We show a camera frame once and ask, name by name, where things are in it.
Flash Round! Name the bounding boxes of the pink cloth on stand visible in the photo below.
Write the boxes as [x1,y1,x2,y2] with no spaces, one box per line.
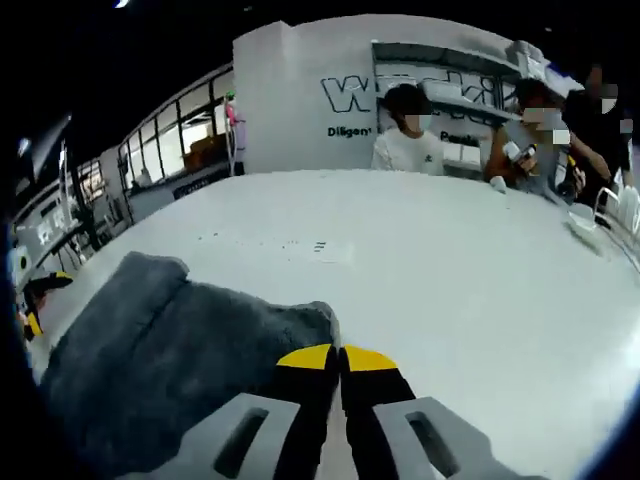
[224,91,247,177]

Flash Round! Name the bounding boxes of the white flat strip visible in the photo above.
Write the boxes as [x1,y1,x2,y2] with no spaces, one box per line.
[310,239,354,264]

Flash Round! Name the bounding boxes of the white dish rack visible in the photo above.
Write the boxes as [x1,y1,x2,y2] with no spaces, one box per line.
[593,183,640,274]

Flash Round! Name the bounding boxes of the white bowl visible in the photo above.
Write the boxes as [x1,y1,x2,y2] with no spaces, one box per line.
[566,205,600,240]

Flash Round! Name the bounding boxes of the stack of white bins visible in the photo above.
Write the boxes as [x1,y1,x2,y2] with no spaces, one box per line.
[507,39,547,74]

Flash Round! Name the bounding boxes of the grey metal shelf rack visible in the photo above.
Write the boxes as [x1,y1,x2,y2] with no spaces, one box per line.
[370,39,587,172]

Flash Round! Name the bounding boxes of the grey counter cabinet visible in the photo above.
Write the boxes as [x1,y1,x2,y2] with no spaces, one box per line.
[169,168,235,202]

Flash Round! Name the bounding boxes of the grey towel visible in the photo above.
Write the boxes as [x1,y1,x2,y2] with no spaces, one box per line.
[38,251,342,480]

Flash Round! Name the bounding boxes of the cardboard boxes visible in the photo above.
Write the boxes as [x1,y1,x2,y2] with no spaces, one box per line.
[181,136,222,170]

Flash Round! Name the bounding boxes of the black framed glass partition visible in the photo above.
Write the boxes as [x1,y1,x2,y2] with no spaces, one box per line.
[116,63,236,195]

